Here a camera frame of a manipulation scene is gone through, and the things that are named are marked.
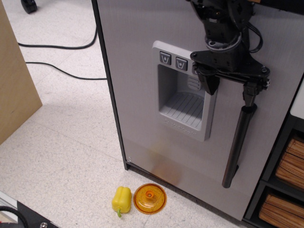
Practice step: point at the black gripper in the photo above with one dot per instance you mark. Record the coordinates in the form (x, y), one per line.
(236, 65)

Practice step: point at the grey toy fridge door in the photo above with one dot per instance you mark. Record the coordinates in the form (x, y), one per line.
(201, 88)

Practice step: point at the dark grey fridge cabinet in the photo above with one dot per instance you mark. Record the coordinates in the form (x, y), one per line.
(168, 125)

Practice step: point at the upper woven basket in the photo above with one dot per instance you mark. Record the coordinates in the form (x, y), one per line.
(291, 166)

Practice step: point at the woven basket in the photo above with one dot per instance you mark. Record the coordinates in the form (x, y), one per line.
(281, 213)
(291, 166)

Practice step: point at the lower woven basket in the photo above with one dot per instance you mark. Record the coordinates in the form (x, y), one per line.
(281, 213)

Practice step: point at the orange translucent lid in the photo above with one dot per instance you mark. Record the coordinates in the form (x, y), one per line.
(149, 198)

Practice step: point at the yellow toy bell pepper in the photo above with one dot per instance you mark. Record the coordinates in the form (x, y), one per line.
(121, 202)

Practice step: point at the tan wooden board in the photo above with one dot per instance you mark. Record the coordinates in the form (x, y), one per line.
(19, 99)

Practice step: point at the black caster wheel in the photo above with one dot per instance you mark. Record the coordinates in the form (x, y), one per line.
(29, 6)

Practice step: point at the black fridge door handle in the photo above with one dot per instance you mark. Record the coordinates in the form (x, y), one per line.
(243, 122)

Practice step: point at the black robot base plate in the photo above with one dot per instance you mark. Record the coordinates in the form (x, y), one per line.
(34, 219)

